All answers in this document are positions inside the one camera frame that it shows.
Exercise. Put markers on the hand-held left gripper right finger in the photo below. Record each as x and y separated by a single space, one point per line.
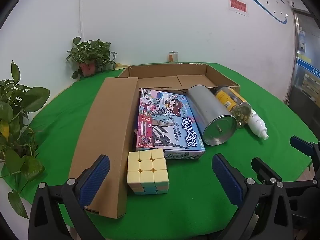
228 177

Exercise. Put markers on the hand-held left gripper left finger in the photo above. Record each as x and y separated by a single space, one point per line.
100 175

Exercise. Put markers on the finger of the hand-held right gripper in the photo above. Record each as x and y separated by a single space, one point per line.
265 170
301 145

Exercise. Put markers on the white spray bottle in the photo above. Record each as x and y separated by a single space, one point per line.
257 125

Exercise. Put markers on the pastel puzzle cube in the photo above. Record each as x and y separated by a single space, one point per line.
147 167

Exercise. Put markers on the silver metal can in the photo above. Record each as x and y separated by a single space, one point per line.
207 110

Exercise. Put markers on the yellow can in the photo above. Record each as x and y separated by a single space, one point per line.
230 100

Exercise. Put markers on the white pink packet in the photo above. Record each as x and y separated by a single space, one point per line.
165 120

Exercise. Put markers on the brown cardboard box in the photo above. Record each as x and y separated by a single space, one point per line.
160 72

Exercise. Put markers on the green table cloth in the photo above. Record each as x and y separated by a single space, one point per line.
200 177

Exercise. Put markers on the metal framed door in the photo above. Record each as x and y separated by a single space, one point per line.
305 80

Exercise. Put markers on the large leafy plant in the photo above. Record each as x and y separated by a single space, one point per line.
15 105

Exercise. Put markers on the small potted plant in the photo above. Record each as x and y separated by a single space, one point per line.
87 52

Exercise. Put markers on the small glass jar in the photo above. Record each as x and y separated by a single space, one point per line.
173 57

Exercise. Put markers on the red wall sign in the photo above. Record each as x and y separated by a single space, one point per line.
238 5

